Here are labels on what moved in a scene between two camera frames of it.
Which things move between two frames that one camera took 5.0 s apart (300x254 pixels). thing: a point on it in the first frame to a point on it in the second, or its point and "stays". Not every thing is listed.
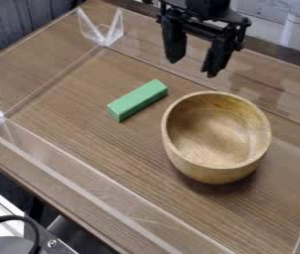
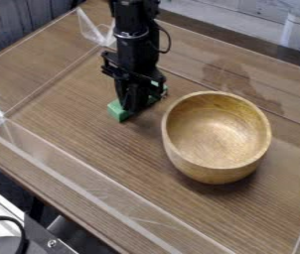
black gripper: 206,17 to 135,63
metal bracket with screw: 50,237 stays
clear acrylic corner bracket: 103,35 stays
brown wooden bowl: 216,133 stays
